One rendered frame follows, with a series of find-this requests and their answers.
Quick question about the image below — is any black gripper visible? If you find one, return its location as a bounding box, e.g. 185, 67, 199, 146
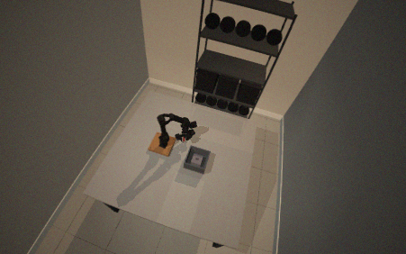
175, 129, 195, 141

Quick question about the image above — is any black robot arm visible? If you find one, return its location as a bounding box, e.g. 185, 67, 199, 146
157, 113, 197, 149

